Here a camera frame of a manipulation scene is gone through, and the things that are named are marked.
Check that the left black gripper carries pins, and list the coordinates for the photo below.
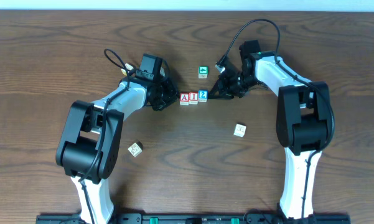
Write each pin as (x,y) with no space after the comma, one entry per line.
(167,95)

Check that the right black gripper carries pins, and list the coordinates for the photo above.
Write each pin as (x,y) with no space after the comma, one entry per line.
(228,83)

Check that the blue number 2 block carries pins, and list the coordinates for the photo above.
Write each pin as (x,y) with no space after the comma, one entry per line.
(203,96)

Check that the red letter A block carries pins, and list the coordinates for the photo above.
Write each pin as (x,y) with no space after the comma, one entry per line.
(184,99)

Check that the red letter I block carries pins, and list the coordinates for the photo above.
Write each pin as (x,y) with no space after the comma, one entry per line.
(193,98)

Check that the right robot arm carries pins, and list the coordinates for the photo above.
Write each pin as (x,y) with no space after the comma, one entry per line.
(305,122)

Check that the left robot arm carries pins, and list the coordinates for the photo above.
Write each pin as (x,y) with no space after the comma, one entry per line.
(89,145)

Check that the green number 4 block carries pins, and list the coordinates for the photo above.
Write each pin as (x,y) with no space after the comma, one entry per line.
(203,72)

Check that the yellow W block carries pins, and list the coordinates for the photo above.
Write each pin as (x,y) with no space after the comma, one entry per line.
(127,68)

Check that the plain white wooden block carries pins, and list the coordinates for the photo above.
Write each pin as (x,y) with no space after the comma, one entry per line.
(239,130)

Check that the dark red sided block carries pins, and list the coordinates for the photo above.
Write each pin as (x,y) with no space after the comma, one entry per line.
(136,148)

